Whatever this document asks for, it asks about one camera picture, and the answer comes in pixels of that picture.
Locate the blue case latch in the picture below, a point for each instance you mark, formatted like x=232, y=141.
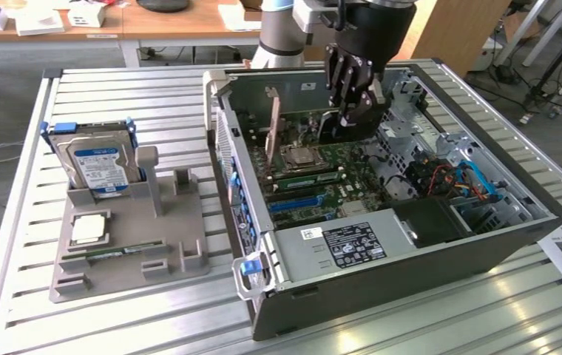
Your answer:
x=249, y=268

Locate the CPU socket with metal frame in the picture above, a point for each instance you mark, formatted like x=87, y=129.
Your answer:
x=303, y=159

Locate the black tripod stand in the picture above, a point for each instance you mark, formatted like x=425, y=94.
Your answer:
x=549, y=74

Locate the silver metal drive cage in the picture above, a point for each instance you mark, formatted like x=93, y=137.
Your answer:
x=400, y=125

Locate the blue expansion slot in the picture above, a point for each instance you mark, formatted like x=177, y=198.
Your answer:
x=296, y=204

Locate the small white printed box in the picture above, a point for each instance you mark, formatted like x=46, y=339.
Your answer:
x=85, y=16

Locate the grey plastic parts rack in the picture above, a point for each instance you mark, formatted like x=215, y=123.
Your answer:
x=128, y=273

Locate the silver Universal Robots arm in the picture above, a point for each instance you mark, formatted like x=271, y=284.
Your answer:
x=281, y=37

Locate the small silver heatsink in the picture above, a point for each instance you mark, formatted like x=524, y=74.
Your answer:
x=357, y=209

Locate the white device under table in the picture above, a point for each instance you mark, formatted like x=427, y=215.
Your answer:
x=485, y=55

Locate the hard disk in blue caddy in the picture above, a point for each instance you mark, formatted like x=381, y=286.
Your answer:
x=96, y=170

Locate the black round object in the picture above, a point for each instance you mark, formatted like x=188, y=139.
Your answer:
x=163, y=5

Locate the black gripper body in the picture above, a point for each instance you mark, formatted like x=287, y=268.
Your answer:
x=375, y=33

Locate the silver CPU chip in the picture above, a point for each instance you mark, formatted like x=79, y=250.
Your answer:
x=88, y=229

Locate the white paper stack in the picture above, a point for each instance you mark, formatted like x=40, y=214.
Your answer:
x=239, y=18

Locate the grey power supply unit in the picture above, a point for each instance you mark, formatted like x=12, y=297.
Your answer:
x=311, y=255

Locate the graphics card with metal bracket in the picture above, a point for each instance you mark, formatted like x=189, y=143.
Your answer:
x=273, y=140

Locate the open black PC case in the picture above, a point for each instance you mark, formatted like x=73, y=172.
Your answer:
x=409, y=273

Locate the green RAM stick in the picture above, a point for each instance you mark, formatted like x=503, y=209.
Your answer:
x=113, y=251
x=311, y=180

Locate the plain white box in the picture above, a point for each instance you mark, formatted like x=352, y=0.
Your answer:
x=39, y=22

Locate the wooden cabinet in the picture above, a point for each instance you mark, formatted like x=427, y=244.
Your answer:
x=453, y=33

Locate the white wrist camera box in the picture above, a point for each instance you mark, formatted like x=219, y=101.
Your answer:
x=308, y=15

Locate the green motherboard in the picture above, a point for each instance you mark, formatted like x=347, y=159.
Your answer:
x=355, y=185

